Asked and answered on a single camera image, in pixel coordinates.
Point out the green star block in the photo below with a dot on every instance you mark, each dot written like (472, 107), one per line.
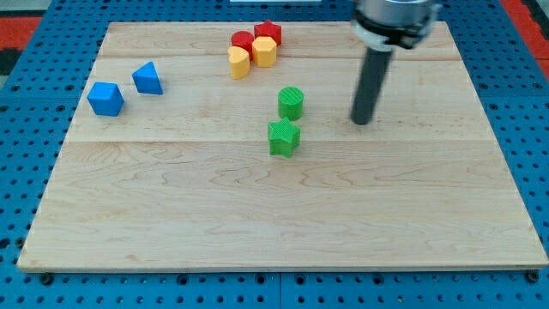
(283, 137)

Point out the yellow heart block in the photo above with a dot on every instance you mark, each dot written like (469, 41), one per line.
(239, 62)

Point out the red star block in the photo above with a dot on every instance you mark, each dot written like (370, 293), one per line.
(269, 29)

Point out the yellow hexagon block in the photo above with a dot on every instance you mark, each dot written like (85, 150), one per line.
(264, 51)

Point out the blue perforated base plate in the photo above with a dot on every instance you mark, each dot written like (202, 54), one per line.
(40, 96)

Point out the blue triangle block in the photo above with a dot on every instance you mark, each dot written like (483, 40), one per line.
(147, 80)

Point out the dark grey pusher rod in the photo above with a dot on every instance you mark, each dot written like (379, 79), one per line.
(369, 85)

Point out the green cylinder block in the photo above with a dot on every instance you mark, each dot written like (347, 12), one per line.
(290, 103)

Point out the blue cube block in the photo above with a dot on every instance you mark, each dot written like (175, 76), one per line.
(106, 99)

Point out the red cylinder block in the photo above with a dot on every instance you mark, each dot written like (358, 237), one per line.
(243, 39)

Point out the light wooden board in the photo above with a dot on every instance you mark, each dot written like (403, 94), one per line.
(184, 182)

